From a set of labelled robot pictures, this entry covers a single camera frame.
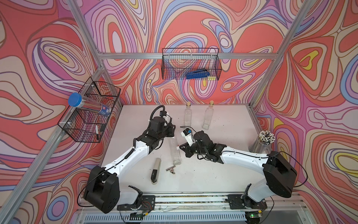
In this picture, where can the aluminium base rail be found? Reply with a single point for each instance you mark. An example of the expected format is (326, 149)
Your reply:
(191, 209)

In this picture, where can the black wire basket left wall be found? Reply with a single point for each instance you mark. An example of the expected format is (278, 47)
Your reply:
(79, 125)

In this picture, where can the blue plastic tool in basket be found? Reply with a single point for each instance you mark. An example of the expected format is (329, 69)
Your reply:
(201, 73)

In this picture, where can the clear tube with blue cap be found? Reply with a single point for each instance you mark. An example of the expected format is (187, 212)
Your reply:
(84, 103)

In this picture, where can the small metal clip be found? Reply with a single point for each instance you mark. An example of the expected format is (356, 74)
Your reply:
(171, 169)

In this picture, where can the black marker in basket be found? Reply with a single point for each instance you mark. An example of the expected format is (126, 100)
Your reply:
(97, 132)

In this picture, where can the black and beige flat tool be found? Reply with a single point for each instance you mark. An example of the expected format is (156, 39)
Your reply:
(156, 171)

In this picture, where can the black wire basket wall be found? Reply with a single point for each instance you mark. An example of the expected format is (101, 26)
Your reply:
(177, 62)
(79, 125)

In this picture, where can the clear glass bottle black cap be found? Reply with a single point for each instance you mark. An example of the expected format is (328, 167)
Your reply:
(174, 150)

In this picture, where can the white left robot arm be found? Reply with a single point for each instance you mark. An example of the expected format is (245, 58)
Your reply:
(103, 186)

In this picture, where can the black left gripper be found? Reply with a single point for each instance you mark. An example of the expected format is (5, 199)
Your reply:
(170, 130)

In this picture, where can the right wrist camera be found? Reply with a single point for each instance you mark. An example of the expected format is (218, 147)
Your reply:
(188, 135)

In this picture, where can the clear glass bottle cork stopper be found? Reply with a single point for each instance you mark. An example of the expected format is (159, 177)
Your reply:
(188, 115)

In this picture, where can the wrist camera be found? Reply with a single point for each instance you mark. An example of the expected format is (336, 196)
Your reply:
(188, 135)
(163, 114)

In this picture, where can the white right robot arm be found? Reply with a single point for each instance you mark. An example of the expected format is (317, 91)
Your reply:
(279, 175)

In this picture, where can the metal cup of pencils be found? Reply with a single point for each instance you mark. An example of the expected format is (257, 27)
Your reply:
(263, 141)

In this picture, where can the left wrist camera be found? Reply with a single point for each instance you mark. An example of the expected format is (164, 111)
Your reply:
(163, 114)

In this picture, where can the black wire basket back wall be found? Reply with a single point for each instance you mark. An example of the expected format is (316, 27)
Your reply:
(177, 62)

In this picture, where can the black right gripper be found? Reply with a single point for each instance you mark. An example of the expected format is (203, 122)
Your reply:
(186, 150)

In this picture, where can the clear square bottle with cork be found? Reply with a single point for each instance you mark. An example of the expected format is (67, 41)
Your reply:
(208, 116)

